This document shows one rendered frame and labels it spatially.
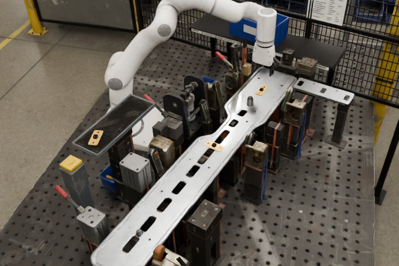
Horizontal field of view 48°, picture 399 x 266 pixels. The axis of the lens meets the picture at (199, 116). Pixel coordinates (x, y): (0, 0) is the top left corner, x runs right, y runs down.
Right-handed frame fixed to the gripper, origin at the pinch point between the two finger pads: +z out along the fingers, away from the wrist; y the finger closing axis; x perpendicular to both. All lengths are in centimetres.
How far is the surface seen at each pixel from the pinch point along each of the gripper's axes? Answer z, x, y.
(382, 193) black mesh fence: 111, 59, 67
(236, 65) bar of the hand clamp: 0.5, -1.8, -13.8
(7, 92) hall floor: 112, 8, -248
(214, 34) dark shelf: 9, 33, -47
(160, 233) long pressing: 12, -95, 6
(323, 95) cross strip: 11.9, 11.3, 28.5
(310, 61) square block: 6.0, 28.1, 14.3
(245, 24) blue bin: -0.5, 35.9, -28.3
